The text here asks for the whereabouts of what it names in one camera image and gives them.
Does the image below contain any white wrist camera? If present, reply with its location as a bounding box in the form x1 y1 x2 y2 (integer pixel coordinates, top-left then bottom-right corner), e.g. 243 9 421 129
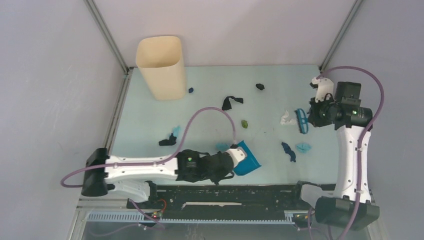
225 147 247 168
310 77 334 103

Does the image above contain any blue hand brush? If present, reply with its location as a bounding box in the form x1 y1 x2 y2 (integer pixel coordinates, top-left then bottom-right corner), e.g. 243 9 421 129
295 108 309 134

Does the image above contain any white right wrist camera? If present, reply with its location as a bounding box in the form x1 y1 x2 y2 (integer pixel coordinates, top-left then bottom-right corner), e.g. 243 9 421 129
310 77 334 103

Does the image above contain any long black paper scrap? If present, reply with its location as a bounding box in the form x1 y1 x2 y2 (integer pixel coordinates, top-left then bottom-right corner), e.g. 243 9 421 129
221 96 244 111

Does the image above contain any left aluminium frame post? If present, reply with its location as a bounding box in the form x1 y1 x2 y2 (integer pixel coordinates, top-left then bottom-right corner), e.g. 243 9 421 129
83 0 133 153

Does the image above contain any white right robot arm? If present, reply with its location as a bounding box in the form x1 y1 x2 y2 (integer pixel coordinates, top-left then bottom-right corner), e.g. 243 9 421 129
290 78 380 231

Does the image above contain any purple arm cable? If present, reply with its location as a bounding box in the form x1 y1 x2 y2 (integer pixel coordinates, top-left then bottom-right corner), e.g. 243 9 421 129
308 66 385 240
60 106 238 238

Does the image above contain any light blue paper scrap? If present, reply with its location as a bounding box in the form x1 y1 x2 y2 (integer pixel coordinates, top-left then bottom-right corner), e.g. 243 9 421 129
215 143 231 152

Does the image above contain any small black paper scrap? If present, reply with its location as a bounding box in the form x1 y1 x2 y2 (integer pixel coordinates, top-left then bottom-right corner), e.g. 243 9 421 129
255 83 265 91

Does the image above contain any blue dustpan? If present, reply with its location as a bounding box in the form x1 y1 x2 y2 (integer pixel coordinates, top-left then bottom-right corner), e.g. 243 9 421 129
234 140 262 176

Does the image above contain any dark blue paper scrap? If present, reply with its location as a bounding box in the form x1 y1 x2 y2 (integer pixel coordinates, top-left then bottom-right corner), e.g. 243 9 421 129
281 142 297 163

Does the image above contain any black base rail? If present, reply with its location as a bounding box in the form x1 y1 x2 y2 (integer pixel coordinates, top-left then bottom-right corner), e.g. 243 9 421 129
126 184 310 220

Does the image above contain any white paper scrap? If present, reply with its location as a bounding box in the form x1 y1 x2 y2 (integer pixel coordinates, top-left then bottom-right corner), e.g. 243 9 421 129
280 110 298 126

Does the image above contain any green paper scrap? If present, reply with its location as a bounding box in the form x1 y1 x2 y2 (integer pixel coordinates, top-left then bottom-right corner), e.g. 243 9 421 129
241 119 249 129

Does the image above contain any aluminium frame post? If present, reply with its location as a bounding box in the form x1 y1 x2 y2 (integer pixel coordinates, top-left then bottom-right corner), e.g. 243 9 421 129
319 0 365 73
83 0 133 153

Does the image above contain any right aluminium frame post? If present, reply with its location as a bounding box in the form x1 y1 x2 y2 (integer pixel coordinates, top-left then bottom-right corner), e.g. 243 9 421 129
319 0 365 73

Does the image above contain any black scrap left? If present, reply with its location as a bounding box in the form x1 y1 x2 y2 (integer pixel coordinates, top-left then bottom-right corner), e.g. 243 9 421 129
158 133 177 147

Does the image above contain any grey cable duct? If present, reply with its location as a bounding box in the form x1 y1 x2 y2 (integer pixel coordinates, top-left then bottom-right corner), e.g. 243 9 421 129
86 211 294 225

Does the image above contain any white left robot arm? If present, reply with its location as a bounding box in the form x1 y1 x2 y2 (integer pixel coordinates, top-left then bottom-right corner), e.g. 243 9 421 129
81 148 246 208

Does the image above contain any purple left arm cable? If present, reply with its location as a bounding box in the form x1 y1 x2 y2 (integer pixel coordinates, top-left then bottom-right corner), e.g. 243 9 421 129
60 106 238 238

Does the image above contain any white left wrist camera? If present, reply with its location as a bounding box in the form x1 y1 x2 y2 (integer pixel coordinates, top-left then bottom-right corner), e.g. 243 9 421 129
225 147 247 168

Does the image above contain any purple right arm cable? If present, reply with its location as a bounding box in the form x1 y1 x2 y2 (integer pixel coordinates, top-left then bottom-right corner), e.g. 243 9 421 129
308 66 385 240

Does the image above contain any light blue scrap left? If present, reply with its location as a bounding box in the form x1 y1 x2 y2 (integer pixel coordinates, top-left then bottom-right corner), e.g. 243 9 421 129
171 125 181 138

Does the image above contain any beige waste bin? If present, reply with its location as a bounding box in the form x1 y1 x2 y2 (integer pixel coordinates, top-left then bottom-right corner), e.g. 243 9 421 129
135 35 187 101

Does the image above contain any light blue scrap right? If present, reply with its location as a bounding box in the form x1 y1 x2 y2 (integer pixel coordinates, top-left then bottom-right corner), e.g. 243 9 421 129
295 142 312 154

